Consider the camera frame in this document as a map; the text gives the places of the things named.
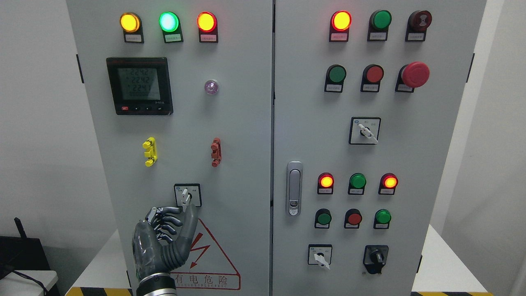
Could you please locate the black rotary selector switch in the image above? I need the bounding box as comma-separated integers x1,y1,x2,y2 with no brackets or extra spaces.
362,245,389,274

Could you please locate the red push button lower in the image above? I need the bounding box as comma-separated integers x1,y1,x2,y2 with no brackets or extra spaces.
344,208,363,229

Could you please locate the red lit indicator lower left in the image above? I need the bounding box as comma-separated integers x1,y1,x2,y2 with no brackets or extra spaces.
317,172,334,194

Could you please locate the black cable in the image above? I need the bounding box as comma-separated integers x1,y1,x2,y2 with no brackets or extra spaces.
0,263,51,296

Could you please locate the silver door handle lock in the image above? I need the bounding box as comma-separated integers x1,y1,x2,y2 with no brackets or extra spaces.
286,161,304,217

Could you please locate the black digital power meter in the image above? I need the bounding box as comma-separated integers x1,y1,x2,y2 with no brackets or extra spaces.
106,57,173,116

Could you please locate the grey cabinet door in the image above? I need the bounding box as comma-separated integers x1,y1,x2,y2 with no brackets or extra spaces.
67,0,272,296
272,0,486,296

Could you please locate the red push button upper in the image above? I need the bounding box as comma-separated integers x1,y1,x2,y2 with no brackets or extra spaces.
360,64,384,93

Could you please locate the yellow indicator light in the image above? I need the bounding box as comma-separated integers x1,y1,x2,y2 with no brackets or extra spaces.
120,12,143,44

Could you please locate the small clear lamp bulb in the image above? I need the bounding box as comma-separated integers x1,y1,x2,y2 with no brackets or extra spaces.
203,79,219,95

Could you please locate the red electric warning triangle sticker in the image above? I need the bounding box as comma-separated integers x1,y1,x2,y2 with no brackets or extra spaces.
171,219,242,290

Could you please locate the red push button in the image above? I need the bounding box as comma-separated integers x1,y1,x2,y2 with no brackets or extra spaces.
360,64,384,93
344,208,363,229

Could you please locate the red terminal connector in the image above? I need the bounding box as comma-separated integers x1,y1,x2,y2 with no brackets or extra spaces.
210,137,222,167

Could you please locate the green push button lower left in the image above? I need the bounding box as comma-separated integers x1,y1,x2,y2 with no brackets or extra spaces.
314,208,332,229

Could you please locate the white rotary light switch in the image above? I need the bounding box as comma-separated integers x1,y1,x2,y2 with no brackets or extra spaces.
173,183,202,210

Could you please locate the green lit indicator light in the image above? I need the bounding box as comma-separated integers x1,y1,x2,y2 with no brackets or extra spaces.
159,11,184,43

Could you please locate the green indicator top right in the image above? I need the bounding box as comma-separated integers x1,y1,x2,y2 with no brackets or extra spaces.
367,10,392,42

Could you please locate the red indicator light left door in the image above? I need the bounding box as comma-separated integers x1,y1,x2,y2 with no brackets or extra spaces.
196,11,218,43

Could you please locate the grey left cabinet door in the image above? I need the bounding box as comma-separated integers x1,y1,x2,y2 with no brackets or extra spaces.
67,0,272,296

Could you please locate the green push button lower right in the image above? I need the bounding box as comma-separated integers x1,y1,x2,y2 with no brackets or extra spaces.
373,209,392,230

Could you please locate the green push button upper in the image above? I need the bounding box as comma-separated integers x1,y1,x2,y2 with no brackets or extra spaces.
324,64,347,93

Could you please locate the red lit indicator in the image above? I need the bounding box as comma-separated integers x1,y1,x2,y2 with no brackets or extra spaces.
329,11,352,42
317,172,334,194
378,173,398,195

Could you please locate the yellow terminal connector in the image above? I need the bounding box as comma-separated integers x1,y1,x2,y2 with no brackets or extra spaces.
142,137,158,167

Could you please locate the grey right cabinet door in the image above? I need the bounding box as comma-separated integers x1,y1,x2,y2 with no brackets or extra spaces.
272,0,486,296

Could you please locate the red emergency stop button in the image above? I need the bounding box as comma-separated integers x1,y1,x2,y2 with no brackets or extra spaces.
395,61,430,93

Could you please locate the red lit indicator lower right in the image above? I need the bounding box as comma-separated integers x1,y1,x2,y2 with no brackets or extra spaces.
378,173,398,195

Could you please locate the green indicator lower middle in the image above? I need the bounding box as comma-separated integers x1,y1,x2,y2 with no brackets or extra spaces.
348,173,367,195

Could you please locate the red lit indicator top right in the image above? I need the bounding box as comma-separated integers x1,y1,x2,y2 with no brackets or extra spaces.
329,11,352,42

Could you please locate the white rotary switch upper right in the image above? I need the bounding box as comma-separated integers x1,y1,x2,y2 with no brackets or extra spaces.
348,117,381,145

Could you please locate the dark red buzzer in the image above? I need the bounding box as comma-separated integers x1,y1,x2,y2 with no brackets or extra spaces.
405,11,432,42

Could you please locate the green push button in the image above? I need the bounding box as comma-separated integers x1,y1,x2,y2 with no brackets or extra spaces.
324,64,347,93
373,209,392,230
314,208,332,229

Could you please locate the white box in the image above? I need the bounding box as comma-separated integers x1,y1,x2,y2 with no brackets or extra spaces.
0,270,58,296

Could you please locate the black device with antenna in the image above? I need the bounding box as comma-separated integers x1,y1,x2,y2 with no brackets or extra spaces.
0,217,49,279

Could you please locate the white rotary switch lower right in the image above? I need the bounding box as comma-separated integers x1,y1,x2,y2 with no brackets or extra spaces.
307,244,332,270

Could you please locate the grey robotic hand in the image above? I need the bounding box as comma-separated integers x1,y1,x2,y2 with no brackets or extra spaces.
133,204,198,281

